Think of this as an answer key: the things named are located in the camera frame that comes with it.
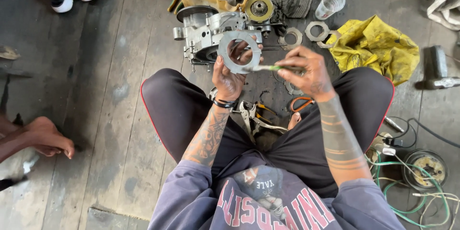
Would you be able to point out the steel hammer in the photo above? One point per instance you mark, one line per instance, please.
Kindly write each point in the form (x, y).
(439, 64)

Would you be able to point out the black wristband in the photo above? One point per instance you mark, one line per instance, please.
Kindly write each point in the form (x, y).
(224, 103)

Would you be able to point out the yellow rimmed clutch hub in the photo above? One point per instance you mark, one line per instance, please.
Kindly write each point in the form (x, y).
(259, 8)

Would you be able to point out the white power adapter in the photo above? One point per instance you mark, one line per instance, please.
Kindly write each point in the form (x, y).
(386, 147)

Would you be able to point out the yellow plastic bag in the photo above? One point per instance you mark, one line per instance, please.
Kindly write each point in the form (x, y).
(373, 46)

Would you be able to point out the person's left hand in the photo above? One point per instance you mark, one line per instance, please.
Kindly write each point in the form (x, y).
(227, 84)

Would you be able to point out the silver engine crankcase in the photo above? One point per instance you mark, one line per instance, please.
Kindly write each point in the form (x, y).
(205, 32)

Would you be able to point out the black trousers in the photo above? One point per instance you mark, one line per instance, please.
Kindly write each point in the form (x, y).
(179, 111)

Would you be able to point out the purple printed sweatshirt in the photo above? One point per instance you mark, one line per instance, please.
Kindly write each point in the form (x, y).
(251, 204)

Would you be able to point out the clear plastic cup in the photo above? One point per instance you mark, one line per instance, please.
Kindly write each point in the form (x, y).
(329, 5)

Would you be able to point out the silver locking pliers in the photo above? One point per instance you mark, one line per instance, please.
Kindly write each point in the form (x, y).
(247, 118)

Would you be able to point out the grey metal clutch plate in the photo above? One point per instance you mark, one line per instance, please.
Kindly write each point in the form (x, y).
(223, 44)

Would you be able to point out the silver metal pen tool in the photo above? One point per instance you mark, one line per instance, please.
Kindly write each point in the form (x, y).
(393, 124)

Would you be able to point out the round metal stator housing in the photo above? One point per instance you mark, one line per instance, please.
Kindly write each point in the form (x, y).
(429, 167)

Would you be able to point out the person's right hand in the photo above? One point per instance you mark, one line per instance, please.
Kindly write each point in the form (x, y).
(314, 75)

